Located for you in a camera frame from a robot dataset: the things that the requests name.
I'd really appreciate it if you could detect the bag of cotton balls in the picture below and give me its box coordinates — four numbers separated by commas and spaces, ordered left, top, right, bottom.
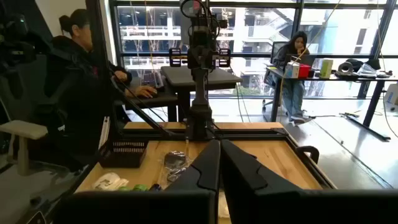
91, 172, 130, 192

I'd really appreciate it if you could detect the clear plastic bag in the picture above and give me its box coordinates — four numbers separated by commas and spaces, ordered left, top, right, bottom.
356, 63, 379, 78

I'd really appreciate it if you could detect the dark laptop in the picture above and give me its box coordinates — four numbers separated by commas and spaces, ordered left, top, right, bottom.
285, 53, 317, 68

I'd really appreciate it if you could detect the grey desk top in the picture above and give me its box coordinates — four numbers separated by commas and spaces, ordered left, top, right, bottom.
160, 65, 244, 123

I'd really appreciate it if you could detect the white blue carton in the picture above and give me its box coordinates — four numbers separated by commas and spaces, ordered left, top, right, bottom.
284, 61, 300, 79

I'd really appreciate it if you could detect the long black table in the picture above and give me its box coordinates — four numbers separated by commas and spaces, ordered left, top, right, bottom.
266, 67, 398, 141

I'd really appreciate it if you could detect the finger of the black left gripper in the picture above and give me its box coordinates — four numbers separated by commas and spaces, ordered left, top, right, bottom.
202, 46, 218, 71
187, 46, 203, 71

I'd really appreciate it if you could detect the red box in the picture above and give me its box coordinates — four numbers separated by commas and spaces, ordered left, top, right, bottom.
298, 63, 312, 78

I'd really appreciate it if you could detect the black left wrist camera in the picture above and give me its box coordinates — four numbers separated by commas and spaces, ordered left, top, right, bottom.
190, 25, 216, 47

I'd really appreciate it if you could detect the person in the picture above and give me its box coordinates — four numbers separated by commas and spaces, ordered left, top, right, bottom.
272, 30, 313, 124
43, 8, 158, 172

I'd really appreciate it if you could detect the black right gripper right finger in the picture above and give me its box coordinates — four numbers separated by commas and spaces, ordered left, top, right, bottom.
221, 139, 398, 224

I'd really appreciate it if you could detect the black bag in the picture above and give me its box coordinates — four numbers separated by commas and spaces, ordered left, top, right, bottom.
345, 58, 382, 73

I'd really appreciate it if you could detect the grey tape roll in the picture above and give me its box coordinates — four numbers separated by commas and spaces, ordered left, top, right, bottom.
335, 61, 356, 78

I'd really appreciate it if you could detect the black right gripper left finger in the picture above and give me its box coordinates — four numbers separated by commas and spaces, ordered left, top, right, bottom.
54, 139, 221, 224

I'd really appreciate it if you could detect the window with dark frame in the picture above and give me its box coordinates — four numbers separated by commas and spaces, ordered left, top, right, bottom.
108, 0, 398, 100

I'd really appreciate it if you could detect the black rectangular perforated basket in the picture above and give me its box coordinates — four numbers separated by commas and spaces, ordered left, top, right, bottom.
98, 139, 149, 169

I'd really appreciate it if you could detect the black desk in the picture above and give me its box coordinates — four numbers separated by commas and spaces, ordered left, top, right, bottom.
123, 92, 178, 123

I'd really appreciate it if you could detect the office chair beige armrest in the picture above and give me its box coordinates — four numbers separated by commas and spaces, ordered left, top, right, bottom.
0, 55, 72, 178

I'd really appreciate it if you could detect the black round pad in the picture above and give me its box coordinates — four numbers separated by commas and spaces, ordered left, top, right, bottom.
164, 167, 189, 184
163, 150, 191, 170

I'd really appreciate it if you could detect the white cardboard box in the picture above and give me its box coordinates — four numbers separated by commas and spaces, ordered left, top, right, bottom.
384, 83, 398, 109

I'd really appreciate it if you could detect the grey office chair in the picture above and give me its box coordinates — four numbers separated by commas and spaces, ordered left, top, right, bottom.
262, 41, 290, 113

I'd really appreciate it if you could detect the light green box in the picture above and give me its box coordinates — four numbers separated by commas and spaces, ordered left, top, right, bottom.
320, 58, 334, 79

